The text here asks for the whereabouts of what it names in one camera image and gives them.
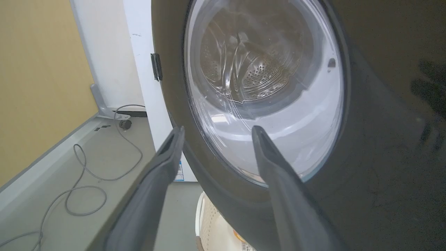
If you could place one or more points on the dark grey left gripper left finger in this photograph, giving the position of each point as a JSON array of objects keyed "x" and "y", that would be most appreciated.
[{"x": 146, "y": 202}]

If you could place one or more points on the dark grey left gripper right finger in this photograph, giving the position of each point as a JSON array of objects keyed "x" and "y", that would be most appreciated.
[{"x": 292, "y": 209}]

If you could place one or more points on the dark round washing machine door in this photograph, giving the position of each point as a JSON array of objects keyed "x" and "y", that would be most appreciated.
[{"x": 366, "y": 139}]

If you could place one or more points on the white washing machine body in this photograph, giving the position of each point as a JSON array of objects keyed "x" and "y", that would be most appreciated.
[{"x": 150, "y": 87}]

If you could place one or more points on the black door latch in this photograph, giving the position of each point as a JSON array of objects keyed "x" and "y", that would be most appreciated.
[{"x": 156, "y": 67}]

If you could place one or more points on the blue white sticker label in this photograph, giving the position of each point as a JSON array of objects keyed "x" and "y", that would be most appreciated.
[{"x": 179, "y": 171}]

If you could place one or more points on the white perforated laundry basket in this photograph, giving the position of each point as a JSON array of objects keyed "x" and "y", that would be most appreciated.
[{"x": 216, "y": 226}]

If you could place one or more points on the black caster wheel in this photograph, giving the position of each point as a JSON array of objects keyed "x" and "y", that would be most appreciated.
[{"x": 125, "y": 124}]

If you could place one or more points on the grey metal frame leg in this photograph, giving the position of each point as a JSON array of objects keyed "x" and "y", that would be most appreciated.
[{"x": 101, "y": 104}]

